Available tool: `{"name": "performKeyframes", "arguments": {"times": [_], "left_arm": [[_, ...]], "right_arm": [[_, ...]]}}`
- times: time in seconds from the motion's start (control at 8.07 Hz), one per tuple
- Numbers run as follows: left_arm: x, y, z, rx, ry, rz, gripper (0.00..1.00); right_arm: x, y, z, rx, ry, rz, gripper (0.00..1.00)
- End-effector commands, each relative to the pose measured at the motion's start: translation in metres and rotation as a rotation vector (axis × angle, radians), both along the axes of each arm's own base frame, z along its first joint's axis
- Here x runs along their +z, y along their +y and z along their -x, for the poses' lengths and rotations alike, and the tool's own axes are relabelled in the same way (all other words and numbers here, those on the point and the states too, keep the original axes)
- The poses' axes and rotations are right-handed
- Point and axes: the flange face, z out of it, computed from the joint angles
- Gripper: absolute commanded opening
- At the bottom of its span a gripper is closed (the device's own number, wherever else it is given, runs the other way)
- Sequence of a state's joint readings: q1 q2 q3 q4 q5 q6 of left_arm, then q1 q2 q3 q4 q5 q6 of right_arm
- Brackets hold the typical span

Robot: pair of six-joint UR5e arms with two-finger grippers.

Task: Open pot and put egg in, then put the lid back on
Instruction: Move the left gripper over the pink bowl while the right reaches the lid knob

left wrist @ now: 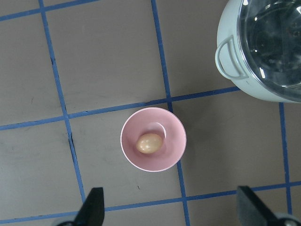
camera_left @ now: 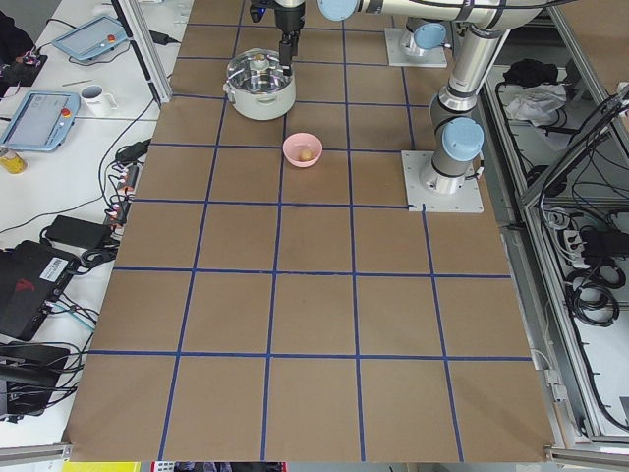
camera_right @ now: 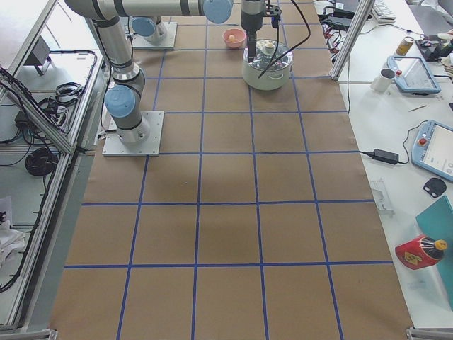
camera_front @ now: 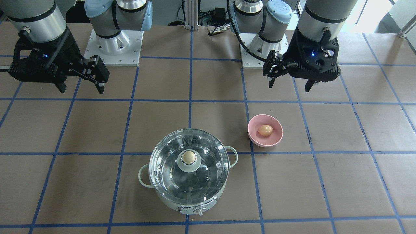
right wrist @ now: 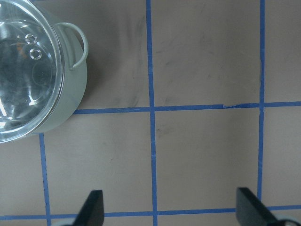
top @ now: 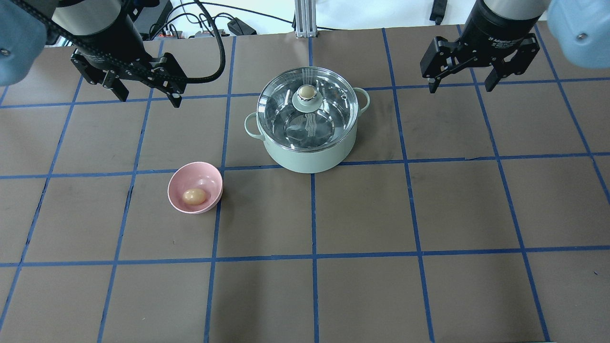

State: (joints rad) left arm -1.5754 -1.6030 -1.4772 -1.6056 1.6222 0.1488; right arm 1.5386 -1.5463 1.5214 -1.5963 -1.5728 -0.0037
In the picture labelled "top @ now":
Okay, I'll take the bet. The brown paper table cover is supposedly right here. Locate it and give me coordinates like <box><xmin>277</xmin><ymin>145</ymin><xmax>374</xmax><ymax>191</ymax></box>
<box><xmin>0</xmin><ymin>22</ymin><xmax>609</xmax><ymax>343</ymax></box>

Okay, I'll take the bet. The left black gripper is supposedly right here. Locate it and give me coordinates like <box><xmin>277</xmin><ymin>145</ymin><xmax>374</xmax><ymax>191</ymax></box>
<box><xmin>71</xmin><ymin>10</ymin><xmax>187</xmax><ymax>108</ymax></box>

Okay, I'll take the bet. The pink bowl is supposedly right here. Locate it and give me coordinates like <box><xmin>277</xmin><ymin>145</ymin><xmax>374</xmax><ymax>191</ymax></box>
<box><xmin>166</xmin><ymin>162</ymin><xmax>223</xmax><ymax>214</ymax></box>

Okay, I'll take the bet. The aluminium frame post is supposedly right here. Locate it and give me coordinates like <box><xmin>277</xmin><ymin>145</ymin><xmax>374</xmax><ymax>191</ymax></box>
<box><xmin>294</xmin><ymin>0</ymin><xmax>318</xmax><ymax>38</ymax></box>

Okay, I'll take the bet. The glass pot lid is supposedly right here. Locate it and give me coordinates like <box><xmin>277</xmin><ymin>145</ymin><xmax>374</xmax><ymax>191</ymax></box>
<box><xmin>254</xmin><ymin>67</ymin><xmax>370</xmax><ymax>152</ymax></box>

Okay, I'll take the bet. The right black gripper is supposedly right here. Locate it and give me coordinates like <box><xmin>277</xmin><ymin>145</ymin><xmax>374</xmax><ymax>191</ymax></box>
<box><xmin>420</xmin><ymin>10</ymin><xmax>540</xmax><ymax>94</ymax></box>

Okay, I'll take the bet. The black power adapter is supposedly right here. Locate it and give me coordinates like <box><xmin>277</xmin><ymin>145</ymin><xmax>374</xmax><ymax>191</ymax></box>
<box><xmin>227</xmin><ymin>17</ymin><xmax>257</xmax><ymax>36</ymax></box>

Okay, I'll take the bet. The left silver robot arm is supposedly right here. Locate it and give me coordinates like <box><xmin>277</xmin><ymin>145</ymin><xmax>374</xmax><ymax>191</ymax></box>
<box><xmin>1</xmin><ymin>0</ymin><xmax>186</xmax><ymax>108</ymax></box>

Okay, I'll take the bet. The mint green cooking pot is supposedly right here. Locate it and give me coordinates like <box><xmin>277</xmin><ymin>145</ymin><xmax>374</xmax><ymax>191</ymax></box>
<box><xmin>244</xmin><ymin>67</ymin><xmax>371</xmax><ymax>174</ymax></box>

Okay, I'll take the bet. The brown egg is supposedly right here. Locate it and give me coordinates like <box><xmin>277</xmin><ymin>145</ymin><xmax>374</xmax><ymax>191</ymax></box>
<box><xmin>182</xmin><ymin>188</ymin><xmax>208</xmax><ymax>206</ymax></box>

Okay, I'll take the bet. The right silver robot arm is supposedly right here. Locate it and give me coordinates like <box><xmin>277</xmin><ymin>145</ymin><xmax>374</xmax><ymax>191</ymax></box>
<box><xmin>420</xmin><ymin>0</ymin><xmax>610</xmax><ymax>93</ymax></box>

